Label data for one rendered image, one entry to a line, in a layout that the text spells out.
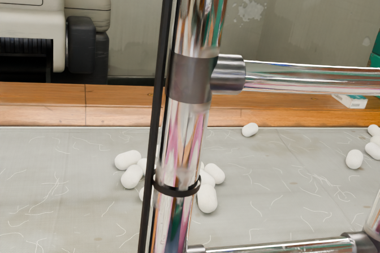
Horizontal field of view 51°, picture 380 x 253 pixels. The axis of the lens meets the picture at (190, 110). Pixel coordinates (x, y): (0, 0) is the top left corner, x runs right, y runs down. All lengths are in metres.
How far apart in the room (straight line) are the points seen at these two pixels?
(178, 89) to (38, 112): 0.45
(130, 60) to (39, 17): 1.64
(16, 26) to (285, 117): 0.64
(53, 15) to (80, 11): 0.30
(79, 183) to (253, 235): 0.21
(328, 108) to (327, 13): 1.60
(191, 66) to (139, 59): 2.46
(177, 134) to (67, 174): 0.33
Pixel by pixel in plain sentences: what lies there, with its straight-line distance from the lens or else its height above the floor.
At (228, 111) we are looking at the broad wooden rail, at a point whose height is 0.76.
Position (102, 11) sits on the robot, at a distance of 1.33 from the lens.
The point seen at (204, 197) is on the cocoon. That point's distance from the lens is 0.45.
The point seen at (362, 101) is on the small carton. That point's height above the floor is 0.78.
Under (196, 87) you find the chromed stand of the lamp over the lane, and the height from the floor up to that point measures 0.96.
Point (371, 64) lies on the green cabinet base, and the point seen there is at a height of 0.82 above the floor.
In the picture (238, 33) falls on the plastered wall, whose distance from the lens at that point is 2.82.
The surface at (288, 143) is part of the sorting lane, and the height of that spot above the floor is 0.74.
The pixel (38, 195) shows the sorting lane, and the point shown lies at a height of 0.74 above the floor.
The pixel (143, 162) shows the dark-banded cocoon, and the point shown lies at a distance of 0.50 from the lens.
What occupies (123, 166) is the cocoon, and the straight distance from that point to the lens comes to 0.50.
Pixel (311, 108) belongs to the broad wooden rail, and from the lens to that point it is 0.75.
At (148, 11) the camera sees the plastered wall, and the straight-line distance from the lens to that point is 2.57.
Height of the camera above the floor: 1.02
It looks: 24 degrees down
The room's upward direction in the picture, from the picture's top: 8 degrees clockwise
